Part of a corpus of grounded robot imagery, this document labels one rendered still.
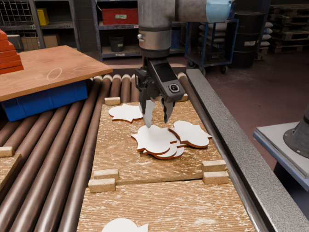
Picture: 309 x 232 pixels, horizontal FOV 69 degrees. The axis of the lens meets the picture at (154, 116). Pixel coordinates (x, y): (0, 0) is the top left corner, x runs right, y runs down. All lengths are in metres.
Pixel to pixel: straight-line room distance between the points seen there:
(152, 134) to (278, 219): 0.37
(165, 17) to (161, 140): 0.32
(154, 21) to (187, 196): 0.39
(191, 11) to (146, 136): 0.35
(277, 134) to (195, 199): 0.46
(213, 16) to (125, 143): 0.41
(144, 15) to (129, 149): 0.36
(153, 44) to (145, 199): 0.34
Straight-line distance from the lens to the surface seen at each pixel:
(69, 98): 0.97
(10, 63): 1.06
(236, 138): 0.78
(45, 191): 0.65
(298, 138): 0.85
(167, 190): 0.55
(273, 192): 0.64
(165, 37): 0.52
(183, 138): 0.66
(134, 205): 0.53
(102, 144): 0.69
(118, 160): 0.63
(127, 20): 4.46
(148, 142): 0.63
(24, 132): 0.88
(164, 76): 0.51
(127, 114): 0.80
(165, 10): 0.50
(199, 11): 0.50
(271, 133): 0.90
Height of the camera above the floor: 1.36
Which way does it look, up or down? 31 degrees down
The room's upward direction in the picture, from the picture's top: straight up
